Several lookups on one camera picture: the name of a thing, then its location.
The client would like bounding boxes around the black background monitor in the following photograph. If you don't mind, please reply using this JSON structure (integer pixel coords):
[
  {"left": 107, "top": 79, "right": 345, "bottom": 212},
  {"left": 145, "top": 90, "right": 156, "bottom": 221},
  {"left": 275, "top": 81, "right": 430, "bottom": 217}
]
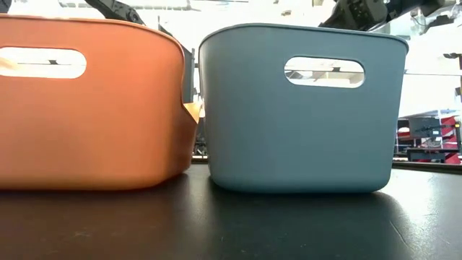
[{"left": 409, "top": 117, "right": 444, "bottom": 140}]

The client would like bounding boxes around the red white striped rack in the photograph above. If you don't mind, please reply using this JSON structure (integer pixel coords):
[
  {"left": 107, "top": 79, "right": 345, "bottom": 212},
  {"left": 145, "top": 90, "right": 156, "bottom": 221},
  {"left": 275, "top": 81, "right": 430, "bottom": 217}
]
[{"left": 439, "top": 115, "right": 462, "bottom": 165}]

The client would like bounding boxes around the orange plastic bin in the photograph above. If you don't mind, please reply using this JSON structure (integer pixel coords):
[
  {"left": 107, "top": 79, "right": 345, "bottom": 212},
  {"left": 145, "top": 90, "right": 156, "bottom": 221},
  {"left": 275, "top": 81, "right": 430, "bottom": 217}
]
[{"left": 0, "top": 13, "right": 204, "bottom": 191}]

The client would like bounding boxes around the blue plastic bin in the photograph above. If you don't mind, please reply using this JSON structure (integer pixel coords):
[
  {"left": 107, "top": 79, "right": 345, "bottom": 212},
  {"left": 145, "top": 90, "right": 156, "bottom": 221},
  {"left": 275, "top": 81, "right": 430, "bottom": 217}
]
[{"left": 198, "top": 22, "right": 410, "bottom": 194}]

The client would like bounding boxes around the black background table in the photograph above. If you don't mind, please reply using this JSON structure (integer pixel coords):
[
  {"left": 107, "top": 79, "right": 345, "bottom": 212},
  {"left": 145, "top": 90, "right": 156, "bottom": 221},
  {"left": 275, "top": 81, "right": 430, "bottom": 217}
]
[{"left": 405, "top": 146, "right": 462, "bottom": 164}]

